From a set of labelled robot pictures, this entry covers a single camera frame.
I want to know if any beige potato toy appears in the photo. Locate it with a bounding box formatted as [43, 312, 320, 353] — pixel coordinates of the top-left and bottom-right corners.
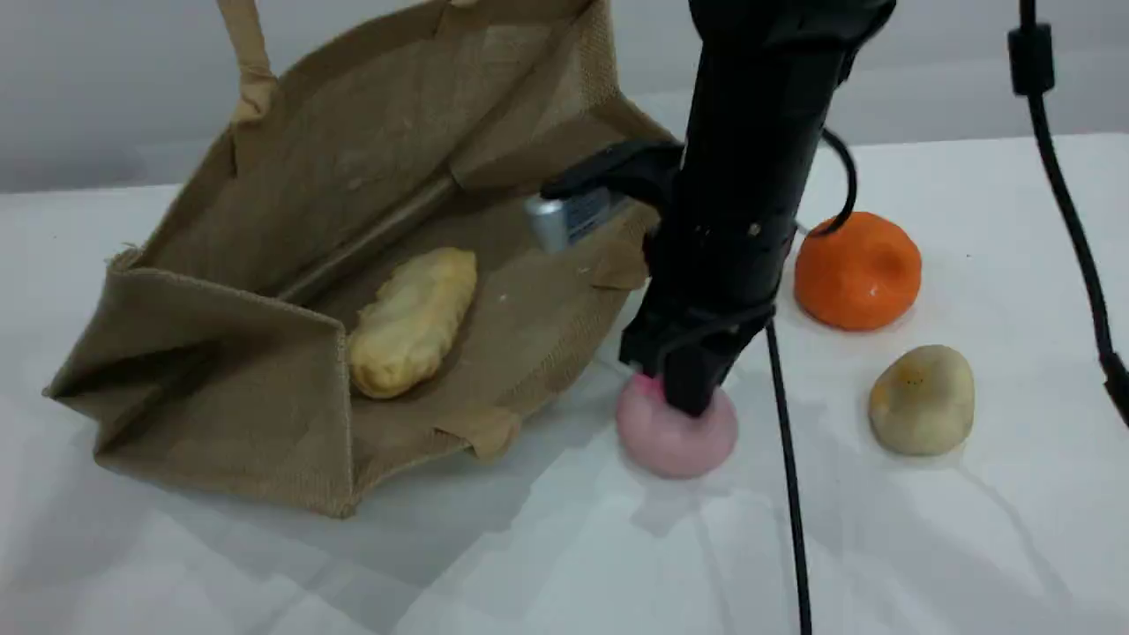
[868, 345, 976, 458]

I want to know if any long yellow bread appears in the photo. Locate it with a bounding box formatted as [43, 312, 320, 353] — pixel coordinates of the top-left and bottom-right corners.
[347, 247, 479, 400]

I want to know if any thick black cable with ferrite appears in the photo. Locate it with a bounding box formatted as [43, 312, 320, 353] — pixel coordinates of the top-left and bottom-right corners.
[1008, 0, 1129, 429]

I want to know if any pink peach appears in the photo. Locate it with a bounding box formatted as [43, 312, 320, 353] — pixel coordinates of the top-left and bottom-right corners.
[615, 375, 740, 480]

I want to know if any short black looped cable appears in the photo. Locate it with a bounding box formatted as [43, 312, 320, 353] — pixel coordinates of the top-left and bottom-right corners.
[798, 128, 858, 237]

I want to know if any silver wrist camera black mount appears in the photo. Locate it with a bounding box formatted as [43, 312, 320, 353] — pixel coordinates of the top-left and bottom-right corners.
[525, 139, 684, 254]

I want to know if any orange tangerine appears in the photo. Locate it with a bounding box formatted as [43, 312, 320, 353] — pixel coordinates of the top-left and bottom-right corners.
[794, 212, 923, 333]

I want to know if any thin black hanging cable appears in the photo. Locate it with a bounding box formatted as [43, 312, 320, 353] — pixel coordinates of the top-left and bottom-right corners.
[653, 304, 814, 635]

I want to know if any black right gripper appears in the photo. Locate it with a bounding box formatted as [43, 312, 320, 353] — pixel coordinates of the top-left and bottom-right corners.
[617, 216, 799, 417]

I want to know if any brown burlap tote bag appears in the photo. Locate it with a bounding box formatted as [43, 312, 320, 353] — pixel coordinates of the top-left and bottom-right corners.
[42, 0, 680, 519]

